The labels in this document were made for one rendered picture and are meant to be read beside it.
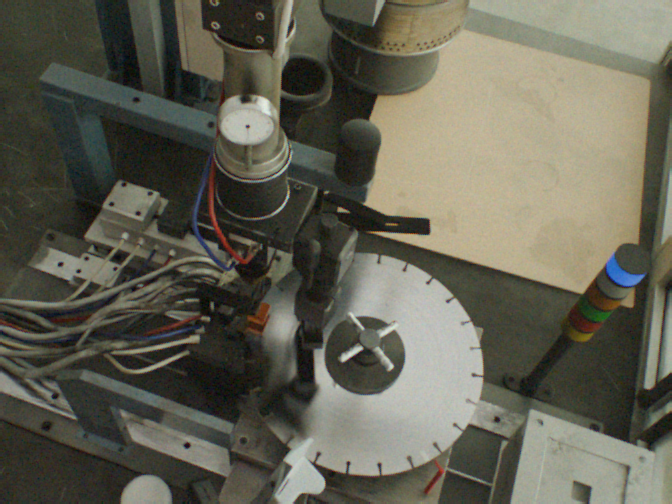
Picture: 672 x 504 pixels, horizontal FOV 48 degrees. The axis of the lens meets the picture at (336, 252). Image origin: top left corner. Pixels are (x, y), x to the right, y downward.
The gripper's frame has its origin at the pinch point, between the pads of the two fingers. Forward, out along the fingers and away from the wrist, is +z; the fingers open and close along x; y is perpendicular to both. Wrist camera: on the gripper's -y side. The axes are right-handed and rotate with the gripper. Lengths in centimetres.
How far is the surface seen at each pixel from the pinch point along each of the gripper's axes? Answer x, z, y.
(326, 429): 8.6, 1.7, 1.6
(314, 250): 37.8, -13.6, -5.2
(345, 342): 15.9, 10.5, -2.5
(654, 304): 26, 57, 36
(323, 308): 26.7, -3.2, -4.3
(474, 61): 45, 91, -17
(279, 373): 10.3, 4.2, -7.7
